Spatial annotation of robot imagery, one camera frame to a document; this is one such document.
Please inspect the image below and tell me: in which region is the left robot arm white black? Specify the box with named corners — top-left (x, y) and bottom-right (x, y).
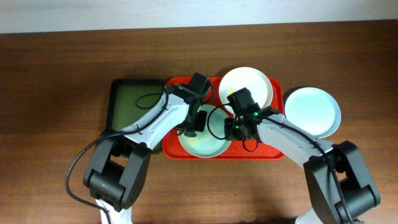
top-left (83, 82), bottom-right (213, 223)

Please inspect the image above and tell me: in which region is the mint green plate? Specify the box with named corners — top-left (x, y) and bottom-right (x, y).
top-left (178, 109), bottom-right (231, 158)

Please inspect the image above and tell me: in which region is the yellow green sponge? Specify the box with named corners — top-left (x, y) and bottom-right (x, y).
top-left (182, 130), bottom-right (197, 141)

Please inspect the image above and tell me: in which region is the white plate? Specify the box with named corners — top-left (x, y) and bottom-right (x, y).
top-left (218, 67), bottom-right (274, 108)

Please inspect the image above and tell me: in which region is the red plastic tray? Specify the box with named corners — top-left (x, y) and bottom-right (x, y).
top-left (161, 78), bottom-right (284, 161)

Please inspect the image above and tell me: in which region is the light blue plate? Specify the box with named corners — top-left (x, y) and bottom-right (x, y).
top-left (284, 87), bottom-right (341, 138)

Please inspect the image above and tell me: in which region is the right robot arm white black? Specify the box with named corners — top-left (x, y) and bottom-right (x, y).
top-left (224, 106), bottom-right (381, 223)

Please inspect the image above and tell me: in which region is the dark green tray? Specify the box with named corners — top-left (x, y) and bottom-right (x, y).
top-left (103, 78), bottom-right (164, 134)

